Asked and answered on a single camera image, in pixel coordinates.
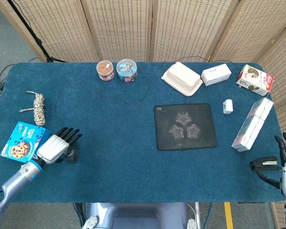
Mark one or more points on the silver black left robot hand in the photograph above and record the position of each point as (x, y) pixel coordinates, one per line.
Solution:
(53, 148)

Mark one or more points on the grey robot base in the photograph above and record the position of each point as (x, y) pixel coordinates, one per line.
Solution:
(142, 215)

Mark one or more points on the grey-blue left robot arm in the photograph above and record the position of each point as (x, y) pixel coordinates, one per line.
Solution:
(16, 179)

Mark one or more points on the blue cookie box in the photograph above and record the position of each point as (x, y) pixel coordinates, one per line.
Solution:
(18, 143)

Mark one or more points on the woven wicker folding screen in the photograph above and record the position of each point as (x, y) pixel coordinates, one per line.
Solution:
(119, 28)

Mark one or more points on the clear jar of binder clips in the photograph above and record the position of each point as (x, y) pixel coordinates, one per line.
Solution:
(126, 70)

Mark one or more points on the colourful snack carton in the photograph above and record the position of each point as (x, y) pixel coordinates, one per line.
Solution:
(255, 80)

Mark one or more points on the black printed mouse pad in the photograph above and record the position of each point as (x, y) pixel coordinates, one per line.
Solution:
(185, 126)

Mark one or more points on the blue table cloth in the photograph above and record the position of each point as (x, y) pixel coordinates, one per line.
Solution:
(121, 148)

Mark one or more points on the small white cube box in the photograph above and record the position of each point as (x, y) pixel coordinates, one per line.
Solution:
(228, 107)

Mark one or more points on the long tissue pack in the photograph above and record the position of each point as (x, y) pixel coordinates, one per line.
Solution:
(252, 125)

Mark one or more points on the orange-filled plastic jar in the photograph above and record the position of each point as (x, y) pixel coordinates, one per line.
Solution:
(105, 70)

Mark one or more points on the black tripod stand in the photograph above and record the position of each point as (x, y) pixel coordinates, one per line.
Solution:
(25, 23)

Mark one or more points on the white rectangular cardboard box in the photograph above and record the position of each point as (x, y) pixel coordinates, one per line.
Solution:
(215, 75)

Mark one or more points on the cream plastic lunch box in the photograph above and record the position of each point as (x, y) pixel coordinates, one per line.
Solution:
(182, 78)

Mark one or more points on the patterned cloth object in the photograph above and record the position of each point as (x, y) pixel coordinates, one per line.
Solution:
(39, 109)

